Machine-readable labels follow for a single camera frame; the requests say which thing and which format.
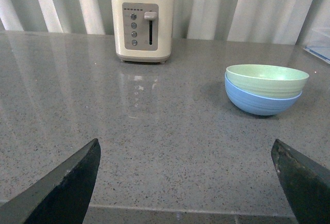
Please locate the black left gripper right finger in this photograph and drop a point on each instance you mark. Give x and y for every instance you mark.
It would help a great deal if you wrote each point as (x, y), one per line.
(304, 182)

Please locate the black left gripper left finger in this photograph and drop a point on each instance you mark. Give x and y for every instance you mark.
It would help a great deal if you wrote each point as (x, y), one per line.
(61, 196)

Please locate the blue bowl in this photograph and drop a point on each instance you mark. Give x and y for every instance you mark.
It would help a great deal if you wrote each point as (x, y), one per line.
(255, 104)

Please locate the green bowl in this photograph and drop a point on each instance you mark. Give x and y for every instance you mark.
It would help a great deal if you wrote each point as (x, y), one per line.
(267, 80)

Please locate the clear plastic container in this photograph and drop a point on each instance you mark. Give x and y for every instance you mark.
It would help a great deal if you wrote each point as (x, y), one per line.
(318, 43)

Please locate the white curtain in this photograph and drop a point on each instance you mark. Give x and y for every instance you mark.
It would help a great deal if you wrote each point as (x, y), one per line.
(261, 21)

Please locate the cream toaster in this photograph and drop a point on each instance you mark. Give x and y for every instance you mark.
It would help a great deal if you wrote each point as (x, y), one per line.
(143, 29)

